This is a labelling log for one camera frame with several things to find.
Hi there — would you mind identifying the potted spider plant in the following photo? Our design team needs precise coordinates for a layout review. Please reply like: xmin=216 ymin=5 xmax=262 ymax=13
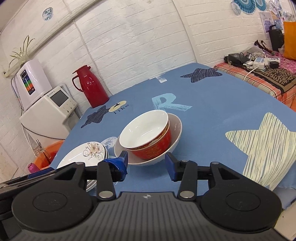
xmin=4 ymin=35 xmax=35 ymax=78

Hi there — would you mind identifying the white power strip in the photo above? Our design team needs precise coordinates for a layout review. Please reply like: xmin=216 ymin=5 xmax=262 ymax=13
xmin=243 ymin=57 xmax=280 ymax=71

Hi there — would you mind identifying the black bag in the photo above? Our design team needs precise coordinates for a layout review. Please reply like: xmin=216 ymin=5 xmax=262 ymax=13
xmin=268 ymin=25 xmax=285 ymax=51

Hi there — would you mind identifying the red thermos jug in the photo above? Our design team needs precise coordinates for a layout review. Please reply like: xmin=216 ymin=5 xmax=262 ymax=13
xmin=72 ymin=65 xmax=109 ymax=108

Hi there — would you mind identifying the white countertop appliance with screen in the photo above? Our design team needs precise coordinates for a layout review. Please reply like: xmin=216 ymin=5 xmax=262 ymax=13
xmin=20 ymin=86 xmax=79 ymax=141

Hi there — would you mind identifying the red bowl white inside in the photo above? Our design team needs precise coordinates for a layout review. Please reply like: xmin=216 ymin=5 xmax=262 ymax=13
xmin=119 ymin=110 xmax=169 ymax=151

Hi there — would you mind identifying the orange box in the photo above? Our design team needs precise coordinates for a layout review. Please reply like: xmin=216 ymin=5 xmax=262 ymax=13
xmin=283 ymin=22 xmax=296 ymax=60

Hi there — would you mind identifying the glass pitcher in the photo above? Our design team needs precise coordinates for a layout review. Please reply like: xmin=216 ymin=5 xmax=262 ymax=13
xmin=34 ymin=139 xmax=51 ymax=163

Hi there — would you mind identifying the white water purifier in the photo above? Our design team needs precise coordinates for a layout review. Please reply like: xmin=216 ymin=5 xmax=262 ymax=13
xmin=16 ymin=59 xmax=52 ymax=111

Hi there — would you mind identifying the orange plastic basin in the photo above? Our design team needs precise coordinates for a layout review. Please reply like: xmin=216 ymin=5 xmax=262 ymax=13
xmin=34 ymin=140 xmax=64 ymax=170

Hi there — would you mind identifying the red plaid cloth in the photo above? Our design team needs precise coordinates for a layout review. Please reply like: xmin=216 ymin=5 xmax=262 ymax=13
xmin=214 ymin=51 xmax=295 ymax=111

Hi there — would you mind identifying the blue printed tablecloth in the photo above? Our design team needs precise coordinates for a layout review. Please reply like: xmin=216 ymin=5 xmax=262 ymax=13
xmin=52 ymin=63 xmax=295 ymax=208

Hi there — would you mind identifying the white floral plate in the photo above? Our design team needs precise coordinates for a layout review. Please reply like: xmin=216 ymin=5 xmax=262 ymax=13
xmin=56 ymin=141 xmax=109 ymax=193

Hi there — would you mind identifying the black patterned cloth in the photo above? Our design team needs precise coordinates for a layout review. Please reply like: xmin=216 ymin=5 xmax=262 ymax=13
xmin=253 ymin=68 xmax=295 ymax=94

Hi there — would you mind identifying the pink cup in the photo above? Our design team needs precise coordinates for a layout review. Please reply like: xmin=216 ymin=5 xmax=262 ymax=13
xmin=27 ymin=163 xmax=40 ymax=174

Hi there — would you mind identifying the beige large plate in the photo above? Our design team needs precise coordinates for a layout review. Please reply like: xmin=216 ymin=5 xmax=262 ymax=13
xmin=114 ymin=113 xmax=183 ymax=166

